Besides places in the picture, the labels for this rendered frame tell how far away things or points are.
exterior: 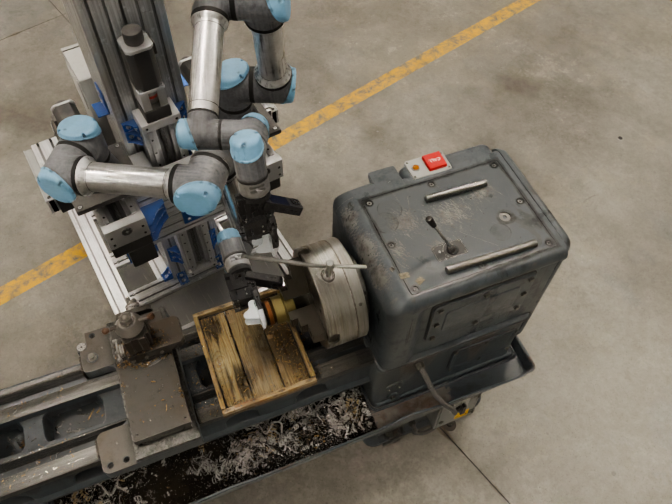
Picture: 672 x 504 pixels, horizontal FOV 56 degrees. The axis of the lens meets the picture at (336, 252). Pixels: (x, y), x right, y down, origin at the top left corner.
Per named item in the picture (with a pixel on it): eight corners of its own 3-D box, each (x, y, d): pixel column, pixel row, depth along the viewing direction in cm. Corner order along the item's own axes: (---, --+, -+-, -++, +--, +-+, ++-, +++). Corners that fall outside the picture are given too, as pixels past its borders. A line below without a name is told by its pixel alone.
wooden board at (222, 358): (279, 291, 216) (279, 285, 212) (317, 384, 197) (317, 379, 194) (193, 320, 209) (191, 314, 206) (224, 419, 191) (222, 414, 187)
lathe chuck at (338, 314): (316, 264, 212) (323, 222, 183) (351, 351, 201) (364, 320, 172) (291, 272, 210) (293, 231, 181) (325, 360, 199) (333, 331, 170)
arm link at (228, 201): (197, 122, 182) (236, 226, 222) (185, 150, 176) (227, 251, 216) (235, 124, 180) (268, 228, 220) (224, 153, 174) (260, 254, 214)
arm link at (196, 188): (65, 166, 194) (234, 181, 184) (44, 204, 185) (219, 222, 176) (47, 138, 184) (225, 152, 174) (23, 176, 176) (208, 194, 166)
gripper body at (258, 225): (240, 227, 163) (231, 189, 156) (272, 217, 165) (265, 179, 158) (248, 244, 158) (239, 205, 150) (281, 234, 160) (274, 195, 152)
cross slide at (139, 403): (160, 306, 205) (157, 299, 201) (194, 427, 183) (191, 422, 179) (108, 323, 201) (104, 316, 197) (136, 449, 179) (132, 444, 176)
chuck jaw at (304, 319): (323, 299, 187) (338, 331, 180) (323, 308, 191) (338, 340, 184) (287, 311, 184) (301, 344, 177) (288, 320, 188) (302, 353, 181)
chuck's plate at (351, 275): (326, 261, 212) (334, 218, 184) (361, 347, 201) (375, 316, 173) (316, 264, 212) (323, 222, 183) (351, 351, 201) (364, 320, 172)
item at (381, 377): (439, 317, 309) (474, 208, 237) (487, 405, 285) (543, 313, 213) (324, 359, 296) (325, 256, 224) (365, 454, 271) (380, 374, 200)
